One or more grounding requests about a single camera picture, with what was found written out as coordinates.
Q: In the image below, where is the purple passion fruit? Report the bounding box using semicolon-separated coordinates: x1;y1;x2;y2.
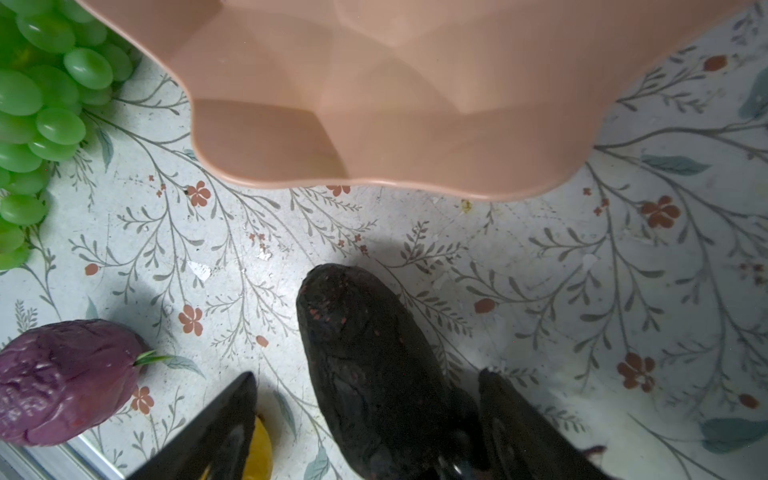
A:
1;319;169;446

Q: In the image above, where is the dark avocado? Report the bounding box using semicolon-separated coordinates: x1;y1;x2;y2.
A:
296;263;490;479

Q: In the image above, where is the pink scalloped fruit bowl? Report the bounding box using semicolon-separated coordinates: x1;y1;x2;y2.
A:
84;0;746;201

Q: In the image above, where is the green grape bunch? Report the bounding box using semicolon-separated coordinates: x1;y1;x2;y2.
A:
1;1;137;271

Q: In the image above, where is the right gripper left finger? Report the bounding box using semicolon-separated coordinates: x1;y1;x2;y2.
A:
129;371;257;480

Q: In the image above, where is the yellow lemon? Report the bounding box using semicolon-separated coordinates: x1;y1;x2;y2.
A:
200;415;275;480

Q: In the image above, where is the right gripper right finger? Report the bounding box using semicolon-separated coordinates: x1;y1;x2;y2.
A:
479;369;610;480

